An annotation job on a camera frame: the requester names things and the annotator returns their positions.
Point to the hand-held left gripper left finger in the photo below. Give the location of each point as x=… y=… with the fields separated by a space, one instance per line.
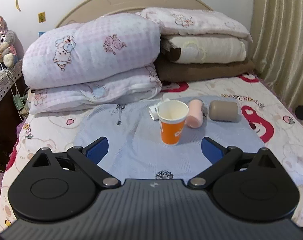
x=97 y=150

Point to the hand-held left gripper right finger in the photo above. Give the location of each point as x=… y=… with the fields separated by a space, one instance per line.
x=211 y=150

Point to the pink cup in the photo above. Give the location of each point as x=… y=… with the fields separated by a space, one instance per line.
x=195 y=113

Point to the taupe cup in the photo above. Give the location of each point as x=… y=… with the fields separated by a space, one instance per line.
x=222 y=111

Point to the white cup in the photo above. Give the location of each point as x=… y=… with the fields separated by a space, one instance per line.
x=154 y=111

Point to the orange paper cup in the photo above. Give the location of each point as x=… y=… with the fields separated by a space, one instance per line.
x=172 y=125

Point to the printed bed sheet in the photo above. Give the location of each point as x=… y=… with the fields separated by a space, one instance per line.
x=279 y=130

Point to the light blue mat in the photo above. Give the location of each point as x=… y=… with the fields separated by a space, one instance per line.
x=136 y=135

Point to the cream pleated curtain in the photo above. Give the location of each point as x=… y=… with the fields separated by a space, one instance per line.
x=284 y=42

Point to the brown folded blanket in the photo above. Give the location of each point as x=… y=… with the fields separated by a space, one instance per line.
x=204 y=71

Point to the green charger plug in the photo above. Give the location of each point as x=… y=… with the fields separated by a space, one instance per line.
x=18 y=102

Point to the pink checkered folded quilt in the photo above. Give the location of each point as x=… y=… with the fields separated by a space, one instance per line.
x=91 y=55

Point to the cream folded blanket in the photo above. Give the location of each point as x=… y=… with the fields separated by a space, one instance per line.
x=211 y=50

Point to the bedside table with patterned cloth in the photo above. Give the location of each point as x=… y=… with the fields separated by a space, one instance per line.
x=2 y=90

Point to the pink printed pillow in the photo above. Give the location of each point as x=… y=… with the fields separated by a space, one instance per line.
x=199 y=21

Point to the grey plush bunny toy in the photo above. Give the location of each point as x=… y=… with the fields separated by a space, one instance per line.
x=4 y=41

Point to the beige wooden headboard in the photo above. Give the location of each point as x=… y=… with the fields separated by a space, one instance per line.
x=131 y=0

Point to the yellow wall sticker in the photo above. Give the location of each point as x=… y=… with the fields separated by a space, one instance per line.
x=42 y=17

